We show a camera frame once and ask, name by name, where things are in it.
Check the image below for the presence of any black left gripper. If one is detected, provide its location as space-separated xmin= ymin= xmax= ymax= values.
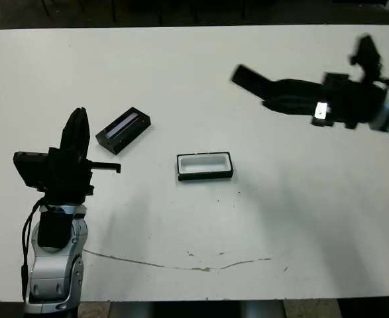
xmin=43 ymin=107 xmax=121 ymax=203

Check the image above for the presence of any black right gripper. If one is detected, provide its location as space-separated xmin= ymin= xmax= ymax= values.
xmin=262 ymin=73 xmax=386 ymax=130

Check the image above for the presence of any black box lid silver stripe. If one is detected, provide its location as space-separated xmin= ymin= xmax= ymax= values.
xmin=95 ymin=106 xmax=154 ymax=156

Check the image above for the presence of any slim black camera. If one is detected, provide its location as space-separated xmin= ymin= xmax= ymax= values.
xmin=230 ymin=64 xmax=276 ymax=100

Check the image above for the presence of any black box base white lining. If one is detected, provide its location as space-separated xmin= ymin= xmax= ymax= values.
xmin=175 ymin=150 xmax=235 ymax=183

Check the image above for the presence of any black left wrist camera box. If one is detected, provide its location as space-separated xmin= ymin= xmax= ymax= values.
xmin=13 ymin=150 xmax=51 ymax=189

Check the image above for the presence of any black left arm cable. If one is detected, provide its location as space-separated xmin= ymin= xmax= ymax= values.
xmin=21 ymin=197 xmax=43 ymax=304

